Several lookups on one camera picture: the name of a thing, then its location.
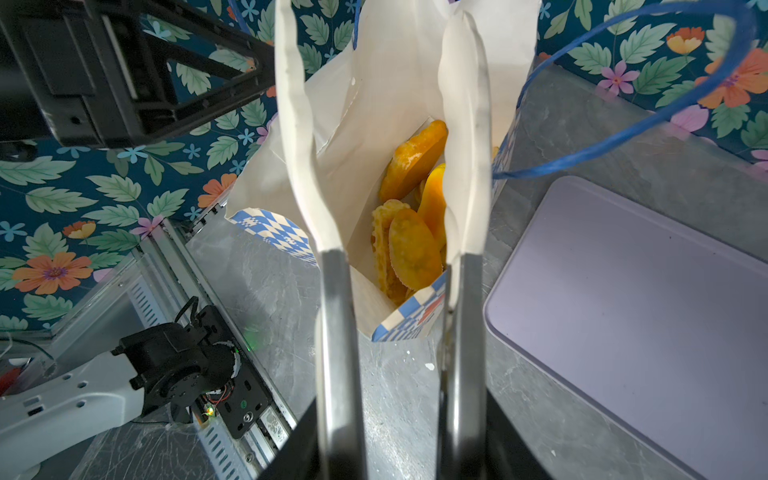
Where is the blue checkered paper bag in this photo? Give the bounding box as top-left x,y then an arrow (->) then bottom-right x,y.
224,0 -> 760,343

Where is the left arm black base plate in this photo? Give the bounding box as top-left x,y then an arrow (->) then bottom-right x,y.
197,305 -> 273,440

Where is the lilac plastic tray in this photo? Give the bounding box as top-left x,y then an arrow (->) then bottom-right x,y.
485,176 -> 767,479

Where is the brown sandwich fake bread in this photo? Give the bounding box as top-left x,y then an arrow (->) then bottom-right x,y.
389,209 -> 443,291

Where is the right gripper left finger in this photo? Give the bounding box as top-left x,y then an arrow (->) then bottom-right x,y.
274,1 -> 367,479

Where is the orange fake bread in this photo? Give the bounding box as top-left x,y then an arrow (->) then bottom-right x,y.
378,120 -> 448,203

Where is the braided pastry fake bread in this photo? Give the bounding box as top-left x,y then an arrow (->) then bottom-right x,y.
371,200 -> 410,306

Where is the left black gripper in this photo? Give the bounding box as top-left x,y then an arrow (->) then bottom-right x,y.
1,1 -> 275,148

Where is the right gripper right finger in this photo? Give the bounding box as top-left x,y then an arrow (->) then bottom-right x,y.
435,8 -> 556,480

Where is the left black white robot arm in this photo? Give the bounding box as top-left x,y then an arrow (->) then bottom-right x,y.
1,1 -> 275,479

